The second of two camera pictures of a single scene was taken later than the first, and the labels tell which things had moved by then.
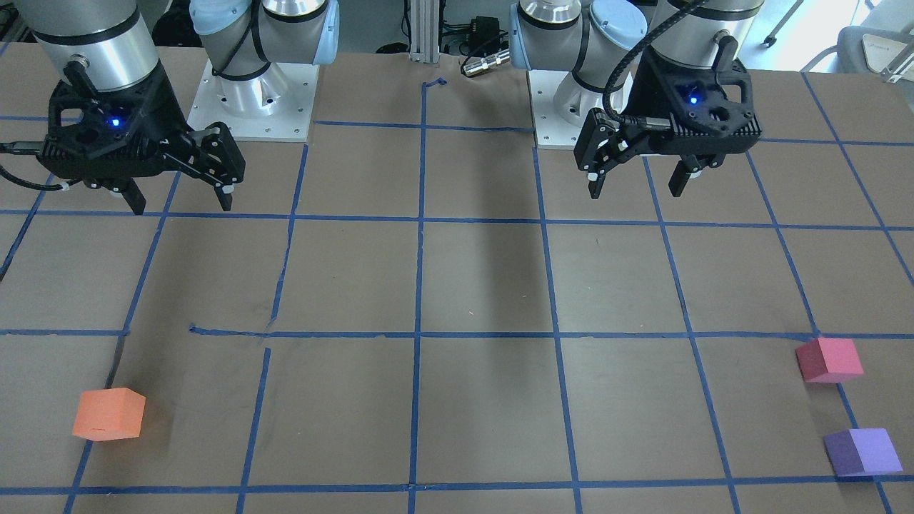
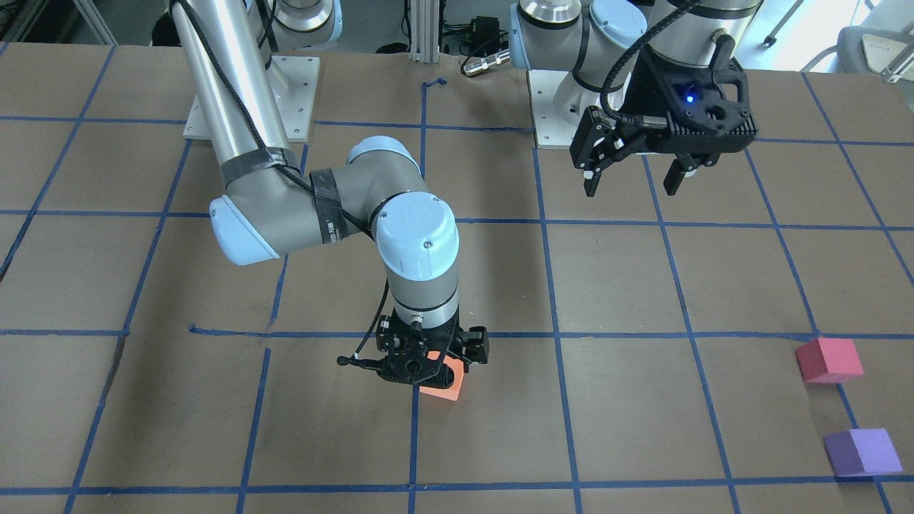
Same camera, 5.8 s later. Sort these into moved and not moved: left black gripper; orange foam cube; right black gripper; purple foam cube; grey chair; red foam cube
Moved: right black gripper; orange foam cube
Not moved: red foam cube; purple foam cube; grey chair; left black gripper
